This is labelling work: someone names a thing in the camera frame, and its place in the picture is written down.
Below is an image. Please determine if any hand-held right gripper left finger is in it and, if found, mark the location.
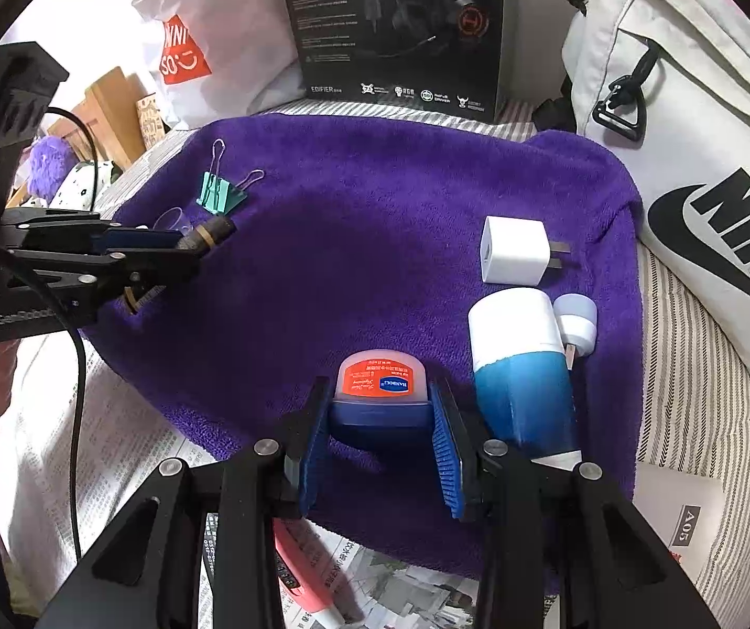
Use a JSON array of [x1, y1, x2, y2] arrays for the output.
[[34, 376, 334, 629]]

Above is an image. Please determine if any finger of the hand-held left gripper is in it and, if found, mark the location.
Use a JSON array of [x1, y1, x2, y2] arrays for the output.
[[17, 218, 184, 255], [79, 249, 204, 308]]

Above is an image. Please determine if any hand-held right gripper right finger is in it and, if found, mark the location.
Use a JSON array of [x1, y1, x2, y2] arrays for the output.
[[429, 376, 723, 629]]

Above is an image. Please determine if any small clear plastic cup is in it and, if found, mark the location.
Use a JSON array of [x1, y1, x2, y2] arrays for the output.
[[152, 206, 196, 237]]

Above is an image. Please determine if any dark bottle with gold cap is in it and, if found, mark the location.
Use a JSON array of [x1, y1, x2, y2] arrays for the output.
[[122, 215, 238, 312]]

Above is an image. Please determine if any small blue jar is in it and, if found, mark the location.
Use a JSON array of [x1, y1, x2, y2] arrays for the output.
[[330, 349, 438, 452]]

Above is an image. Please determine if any blue and white bottle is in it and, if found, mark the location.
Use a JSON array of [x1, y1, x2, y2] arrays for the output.
[[468, 288, 584, 473]]

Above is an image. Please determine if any white spotted plush toy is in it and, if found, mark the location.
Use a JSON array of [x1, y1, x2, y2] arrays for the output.
[[47, 160, 123, 212]]

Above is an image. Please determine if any teal binder clip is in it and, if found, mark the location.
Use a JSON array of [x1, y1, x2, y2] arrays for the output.
[[194, 139, 266, 216]]

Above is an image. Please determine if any pink marker pen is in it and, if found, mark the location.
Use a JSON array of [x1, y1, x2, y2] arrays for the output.
[[271, 517, 366, 629]]

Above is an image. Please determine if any brown printed box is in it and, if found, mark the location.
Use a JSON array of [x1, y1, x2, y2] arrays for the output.
[[135, 95, 169, 151]]

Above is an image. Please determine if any purple fluffy toy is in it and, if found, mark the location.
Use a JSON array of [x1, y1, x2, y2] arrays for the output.
[[24, 134, 79, 201]]

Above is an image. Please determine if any newspaper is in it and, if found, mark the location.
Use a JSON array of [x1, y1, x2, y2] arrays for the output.
[[0, 334, 559, 629]]

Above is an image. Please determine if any purple towel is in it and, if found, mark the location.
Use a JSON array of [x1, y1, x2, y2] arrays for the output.
[[80, 111, 644, 594]]

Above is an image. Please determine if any white shopping bag, red label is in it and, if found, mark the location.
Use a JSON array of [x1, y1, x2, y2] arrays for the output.
[[119, 0, 303, 132]]

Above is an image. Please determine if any white USB charger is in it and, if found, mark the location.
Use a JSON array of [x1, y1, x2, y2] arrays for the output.
[[480, 215, 575, 289]]

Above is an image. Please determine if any white card A05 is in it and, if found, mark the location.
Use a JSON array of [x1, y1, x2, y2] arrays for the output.
[[633, 459, 750, 610]]

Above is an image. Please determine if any striped bed sheet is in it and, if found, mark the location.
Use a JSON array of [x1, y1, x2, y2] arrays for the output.
[[86, 95, 750, 629]]

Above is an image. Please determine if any black headphone box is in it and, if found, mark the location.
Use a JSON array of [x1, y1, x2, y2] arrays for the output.
[[274, 0, 505, 124]]

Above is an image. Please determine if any white waist bag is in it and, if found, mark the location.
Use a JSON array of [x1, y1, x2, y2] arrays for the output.
[[532, 0, 750, 417]]

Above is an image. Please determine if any black cable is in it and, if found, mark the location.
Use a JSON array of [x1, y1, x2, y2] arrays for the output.
[[46, 106, 102, 214], [0, 231, 85, 561]]

